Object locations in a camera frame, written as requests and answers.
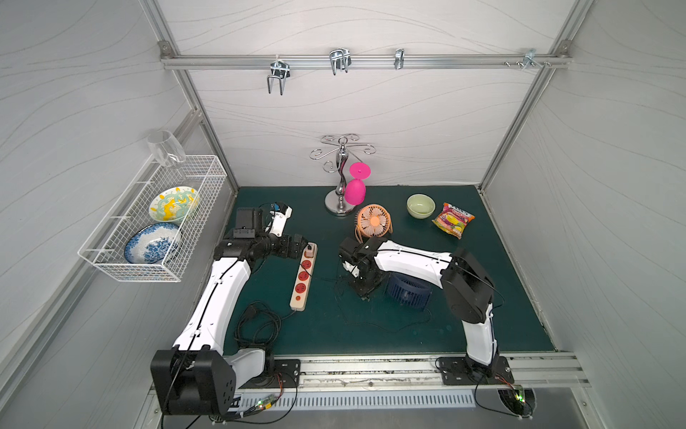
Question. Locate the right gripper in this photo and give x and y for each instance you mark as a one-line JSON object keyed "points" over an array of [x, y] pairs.
{"points": [[362, 280]]}

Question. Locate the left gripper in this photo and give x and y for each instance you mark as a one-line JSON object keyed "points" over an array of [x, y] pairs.
{"points": [[295, 247]]}

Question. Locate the white red power strip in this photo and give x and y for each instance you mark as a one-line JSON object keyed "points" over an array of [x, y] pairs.
{"points": [[302, 284]]}

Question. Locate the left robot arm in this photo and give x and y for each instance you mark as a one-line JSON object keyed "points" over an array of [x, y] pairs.
{"points": [[193, 377]]}

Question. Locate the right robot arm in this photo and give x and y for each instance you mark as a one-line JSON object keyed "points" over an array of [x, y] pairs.
{"points": [[466, 286]]}

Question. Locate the orange desk fan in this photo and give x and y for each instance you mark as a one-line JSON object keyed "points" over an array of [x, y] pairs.
{"points": [[373, 221]]}

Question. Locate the navy blue desk fan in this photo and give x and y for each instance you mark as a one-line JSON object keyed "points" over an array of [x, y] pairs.
{"points": [[409, 291]]}

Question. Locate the chrome cup holder stand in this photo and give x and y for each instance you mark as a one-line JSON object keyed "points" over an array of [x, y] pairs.
{"points": [[342, 148]]}

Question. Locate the pink plastic goblet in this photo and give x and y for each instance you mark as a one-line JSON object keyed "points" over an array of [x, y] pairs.
{"points": [[356, 189]]}

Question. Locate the green bowl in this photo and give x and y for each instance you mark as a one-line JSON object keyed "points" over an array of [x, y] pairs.
{"points": [[420, 206]]}

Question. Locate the colourful snack bag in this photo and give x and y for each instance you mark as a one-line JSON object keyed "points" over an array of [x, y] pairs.
{"points": [[453, 220]]}

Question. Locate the yellow green patterned plate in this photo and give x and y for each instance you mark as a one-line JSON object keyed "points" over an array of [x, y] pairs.
{"points": [[174, 205]]}

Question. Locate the blue white patterned plate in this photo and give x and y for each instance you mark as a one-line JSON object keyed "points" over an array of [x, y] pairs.
{"points": [[153, 244]]}

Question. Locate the clear glass cup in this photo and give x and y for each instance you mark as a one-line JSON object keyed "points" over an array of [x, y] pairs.
{"points": [[166, 149]]}

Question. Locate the metal double hook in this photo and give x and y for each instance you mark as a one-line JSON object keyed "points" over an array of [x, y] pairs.
{"points": [[279, 73]]}

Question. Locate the small metal hook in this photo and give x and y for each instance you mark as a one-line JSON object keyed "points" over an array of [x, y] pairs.
{"points": [[399, 59]]}

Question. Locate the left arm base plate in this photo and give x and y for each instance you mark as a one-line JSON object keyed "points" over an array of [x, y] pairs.
{"points": [[284, 373]]}

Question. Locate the white wire basket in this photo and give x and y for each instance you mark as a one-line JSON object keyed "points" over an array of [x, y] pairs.
{"points": [[104, 248]]}

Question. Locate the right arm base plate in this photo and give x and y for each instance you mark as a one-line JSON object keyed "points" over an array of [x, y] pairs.
{"points": [[462, 371]]}

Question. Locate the aluminium top rail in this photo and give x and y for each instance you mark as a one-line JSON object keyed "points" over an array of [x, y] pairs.
{"points": [[359, 62]]}

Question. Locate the aluminium rail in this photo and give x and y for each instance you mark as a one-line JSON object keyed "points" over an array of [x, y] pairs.
{"points": [[359, 62], [415, 372]]}

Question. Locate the metal wire hook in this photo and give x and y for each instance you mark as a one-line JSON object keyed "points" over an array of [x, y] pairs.
{"points": [[340, 60]]}

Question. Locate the aluminium front rail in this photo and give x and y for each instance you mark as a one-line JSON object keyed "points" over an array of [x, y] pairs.
{"points": [[415, 372]]}

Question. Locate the metal bracket hook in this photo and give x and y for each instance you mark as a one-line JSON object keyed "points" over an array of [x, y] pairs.
{"points": [[529, 61]]}

